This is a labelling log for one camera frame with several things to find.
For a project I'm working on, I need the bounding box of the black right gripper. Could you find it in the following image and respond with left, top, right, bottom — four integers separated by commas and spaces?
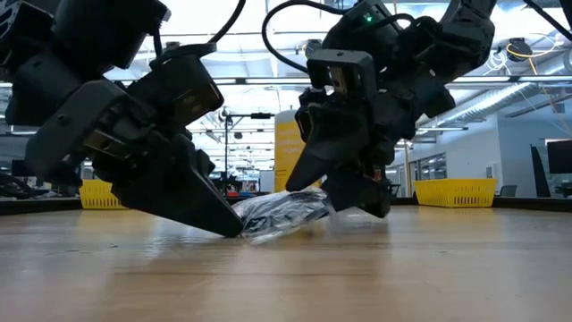
284, 80, 458, 220

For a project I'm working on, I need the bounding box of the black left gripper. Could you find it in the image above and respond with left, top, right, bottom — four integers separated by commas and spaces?
23, 79, 245, 239

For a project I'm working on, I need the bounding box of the clear bag with black item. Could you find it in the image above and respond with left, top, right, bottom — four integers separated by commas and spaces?
231, 187, 335, 246

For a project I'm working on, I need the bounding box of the black boom stand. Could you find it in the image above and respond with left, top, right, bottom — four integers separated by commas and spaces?
217, 106, 276, 181

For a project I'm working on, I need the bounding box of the yellow disinfecting wipes canister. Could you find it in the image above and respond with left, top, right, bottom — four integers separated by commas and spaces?
273, 109, 324, 194

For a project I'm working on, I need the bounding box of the yellow slotted plastic basket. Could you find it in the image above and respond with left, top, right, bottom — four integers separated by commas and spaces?
413, 178, 499, 209
79, 178, 130, 211

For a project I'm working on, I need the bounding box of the black tall panel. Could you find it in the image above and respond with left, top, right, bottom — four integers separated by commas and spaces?
530, 144, 553, 199

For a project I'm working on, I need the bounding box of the black computer monitor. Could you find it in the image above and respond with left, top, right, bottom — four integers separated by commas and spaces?
546, 139, 572, 175

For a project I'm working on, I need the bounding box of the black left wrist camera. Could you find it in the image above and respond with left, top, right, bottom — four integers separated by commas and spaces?
127, 42, 226, 131

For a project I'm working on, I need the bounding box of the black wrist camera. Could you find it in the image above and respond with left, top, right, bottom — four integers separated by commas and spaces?
127, 42, 226, 131
306, 48, 378, 101

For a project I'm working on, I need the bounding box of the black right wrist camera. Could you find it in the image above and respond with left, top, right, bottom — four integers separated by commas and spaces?
306, 48, 378, 101

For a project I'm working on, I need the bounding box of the black ceiling cable reel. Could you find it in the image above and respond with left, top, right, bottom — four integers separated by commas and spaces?
303, 38, 324, 58
506, 37, 534, 64

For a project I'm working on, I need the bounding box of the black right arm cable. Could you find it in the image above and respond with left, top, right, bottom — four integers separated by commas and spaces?
260, 0, 358, 75

